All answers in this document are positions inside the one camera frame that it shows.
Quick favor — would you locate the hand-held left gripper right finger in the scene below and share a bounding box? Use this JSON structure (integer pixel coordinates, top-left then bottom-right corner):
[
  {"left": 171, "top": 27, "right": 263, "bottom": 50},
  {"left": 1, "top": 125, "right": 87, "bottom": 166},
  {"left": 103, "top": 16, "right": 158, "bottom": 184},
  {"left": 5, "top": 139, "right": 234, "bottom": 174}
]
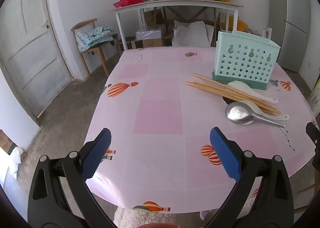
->
[{"left": 202, "top": 127, "right": 294, "bottom": 228}]

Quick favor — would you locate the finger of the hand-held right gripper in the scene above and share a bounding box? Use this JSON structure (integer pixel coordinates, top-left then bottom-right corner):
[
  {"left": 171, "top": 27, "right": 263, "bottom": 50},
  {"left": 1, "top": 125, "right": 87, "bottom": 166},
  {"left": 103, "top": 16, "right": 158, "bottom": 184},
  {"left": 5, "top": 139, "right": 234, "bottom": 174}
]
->
[{"left": 305, "top": 122, "right": 320, "bottom": 146}]

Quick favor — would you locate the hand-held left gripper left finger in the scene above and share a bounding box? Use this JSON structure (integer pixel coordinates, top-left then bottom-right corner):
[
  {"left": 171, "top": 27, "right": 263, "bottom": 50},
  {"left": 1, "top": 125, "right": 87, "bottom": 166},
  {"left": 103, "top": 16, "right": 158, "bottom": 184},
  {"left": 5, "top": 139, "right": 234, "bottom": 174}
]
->
[{"left": 27, "top": 128, "right": 118, "bottom": 228}]

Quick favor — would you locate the bundle of wooden chopsticks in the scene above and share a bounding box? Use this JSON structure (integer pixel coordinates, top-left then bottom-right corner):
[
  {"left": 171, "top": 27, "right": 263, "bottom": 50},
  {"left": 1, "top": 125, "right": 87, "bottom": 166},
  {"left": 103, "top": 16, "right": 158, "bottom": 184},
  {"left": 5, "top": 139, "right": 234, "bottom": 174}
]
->
[{"left": 185, "top": 73, "right": 282, "bottom": 115}]

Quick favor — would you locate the mint green utensil holder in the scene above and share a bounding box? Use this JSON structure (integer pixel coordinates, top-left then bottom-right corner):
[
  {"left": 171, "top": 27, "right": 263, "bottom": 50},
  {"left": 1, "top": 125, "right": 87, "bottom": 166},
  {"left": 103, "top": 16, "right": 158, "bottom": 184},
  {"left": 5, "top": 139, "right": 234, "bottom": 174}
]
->
[{"left": 212, "top": 30, "right": 281, "bottom": 91}]

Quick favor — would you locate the person's fluffy white clothing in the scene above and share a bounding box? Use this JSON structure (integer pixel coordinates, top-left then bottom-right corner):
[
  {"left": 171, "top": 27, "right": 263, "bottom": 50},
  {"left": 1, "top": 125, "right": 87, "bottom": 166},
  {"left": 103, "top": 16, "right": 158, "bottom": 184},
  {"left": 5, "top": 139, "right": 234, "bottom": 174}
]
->
[{"left": 114, "top": 207, "right": 209, "bottom": 228}]

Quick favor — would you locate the pink balloon print tablecloth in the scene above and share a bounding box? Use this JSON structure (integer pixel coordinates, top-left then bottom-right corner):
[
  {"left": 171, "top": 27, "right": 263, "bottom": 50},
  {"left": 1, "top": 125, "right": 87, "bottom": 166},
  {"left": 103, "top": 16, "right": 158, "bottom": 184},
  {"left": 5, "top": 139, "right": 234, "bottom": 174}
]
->
[{"left": 84, "top": 47, "right": 319, "bottom": 215}]

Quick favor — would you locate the white plastic bag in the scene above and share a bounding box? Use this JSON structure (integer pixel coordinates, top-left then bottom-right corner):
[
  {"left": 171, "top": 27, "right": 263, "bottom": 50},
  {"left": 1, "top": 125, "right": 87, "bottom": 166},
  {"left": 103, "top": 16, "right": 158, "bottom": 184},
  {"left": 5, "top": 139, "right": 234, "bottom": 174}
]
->
[{"left": 9, "top": 147, "right": 25, "bottom": 180}]

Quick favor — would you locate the printed cardboard box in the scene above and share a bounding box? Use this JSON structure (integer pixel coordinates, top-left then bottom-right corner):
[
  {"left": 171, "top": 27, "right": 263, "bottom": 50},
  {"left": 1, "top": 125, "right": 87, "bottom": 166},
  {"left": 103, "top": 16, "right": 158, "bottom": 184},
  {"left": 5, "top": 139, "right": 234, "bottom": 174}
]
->
[{"left": 0, "top": 129, "right": 17, "bottom": 155}]

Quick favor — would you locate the light blue patterned cloth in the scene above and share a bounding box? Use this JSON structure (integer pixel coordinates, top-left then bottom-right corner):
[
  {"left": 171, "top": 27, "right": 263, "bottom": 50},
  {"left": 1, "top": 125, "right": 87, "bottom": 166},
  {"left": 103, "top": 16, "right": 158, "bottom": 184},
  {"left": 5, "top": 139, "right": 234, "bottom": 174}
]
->
[{"left": 76, "top": 26, "right": 118, "bottom": 52}]

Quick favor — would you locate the grey refrigerator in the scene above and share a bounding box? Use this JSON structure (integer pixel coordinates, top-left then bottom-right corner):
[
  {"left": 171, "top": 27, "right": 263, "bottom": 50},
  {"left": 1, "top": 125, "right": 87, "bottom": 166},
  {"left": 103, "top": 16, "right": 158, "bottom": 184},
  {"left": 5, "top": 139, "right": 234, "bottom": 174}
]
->
[{"left": 267, "top": 0, "right": 318, "bottom": 72}]

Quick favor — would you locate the small cardboard box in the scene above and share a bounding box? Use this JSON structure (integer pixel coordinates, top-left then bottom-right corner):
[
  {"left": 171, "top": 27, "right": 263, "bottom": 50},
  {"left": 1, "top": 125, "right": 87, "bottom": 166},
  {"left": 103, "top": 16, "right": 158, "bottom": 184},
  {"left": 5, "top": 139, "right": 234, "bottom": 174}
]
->
[{"left": 141, "top": 39, "right": 164, "bottom": 48}]

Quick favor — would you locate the white sack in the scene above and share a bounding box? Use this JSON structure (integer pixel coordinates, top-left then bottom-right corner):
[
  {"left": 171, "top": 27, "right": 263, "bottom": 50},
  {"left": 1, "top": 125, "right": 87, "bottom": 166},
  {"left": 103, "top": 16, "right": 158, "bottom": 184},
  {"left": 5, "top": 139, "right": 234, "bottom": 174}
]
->
[{"left": 172, "top": 20, "right": 215, "bottom": 47}]

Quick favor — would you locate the yellow plastic bag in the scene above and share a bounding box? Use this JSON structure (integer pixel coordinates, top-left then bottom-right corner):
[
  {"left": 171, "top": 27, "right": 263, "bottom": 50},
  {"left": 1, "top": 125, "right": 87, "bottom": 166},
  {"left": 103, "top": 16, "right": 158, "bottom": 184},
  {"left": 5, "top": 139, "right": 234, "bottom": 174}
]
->
[{"left": 219, "top": 15, "right": 250, "bottom": 33}]

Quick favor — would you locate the white panel door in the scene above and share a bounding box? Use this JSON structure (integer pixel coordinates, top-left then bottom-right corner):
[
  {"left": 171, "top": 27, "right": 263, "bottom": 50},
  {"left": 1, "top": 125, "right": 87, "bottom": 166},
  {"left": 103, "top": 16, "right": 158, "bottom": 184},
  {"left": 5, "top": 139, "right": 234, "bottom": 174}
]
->
[{"left": 0, "top": 0, "right": 74, "bottom": 121}]

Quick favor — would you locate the wooden chair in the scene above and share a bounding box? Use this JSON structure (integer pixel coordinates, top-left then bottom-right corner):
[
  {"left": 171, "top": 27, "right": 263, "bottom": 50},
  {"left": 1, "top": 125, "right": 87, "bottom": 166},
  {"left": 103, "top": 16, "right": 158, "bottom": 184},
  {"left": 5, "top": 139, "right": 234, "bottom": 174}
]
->
[{"left": 71, "top": 18, "right": 123, "bottom": 78}]

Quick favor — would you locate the plastic wrapped white box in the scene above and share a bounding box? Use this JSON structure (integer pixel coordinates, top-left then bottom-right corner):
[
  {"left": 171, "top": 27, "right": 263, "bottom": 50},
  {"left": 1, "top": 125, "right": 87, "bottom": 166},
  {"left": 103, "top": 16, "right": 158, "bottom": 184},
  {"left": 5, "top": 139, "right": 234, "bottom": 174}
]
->
[{"left": 136, "top": 27, "right": 164, "bottom": 41}]

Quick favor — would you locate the brown cardboard box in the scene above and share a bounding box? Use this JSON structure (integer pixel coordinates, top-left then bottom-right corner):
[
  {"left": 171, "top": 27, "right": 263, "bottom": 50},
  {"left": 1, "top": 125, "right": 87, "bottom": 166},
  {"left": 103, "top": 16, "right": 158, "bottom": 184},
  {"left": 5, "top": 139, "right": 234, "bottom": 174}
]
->
[{"left": 144, "top": 9, "right": 165, "bottom": 27}]

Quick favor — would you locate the white-legged side table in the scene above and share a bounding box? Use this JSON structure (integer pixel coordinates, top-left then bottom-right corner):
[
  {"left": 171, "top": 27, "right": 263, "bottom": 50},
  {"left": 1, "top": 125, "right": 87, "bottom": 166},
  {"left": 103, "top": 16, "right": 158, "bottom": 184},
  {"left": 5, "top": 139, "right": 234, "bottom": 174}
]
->
[{"left": 109, "top": 0, "right": 244, "bottom": 51}]

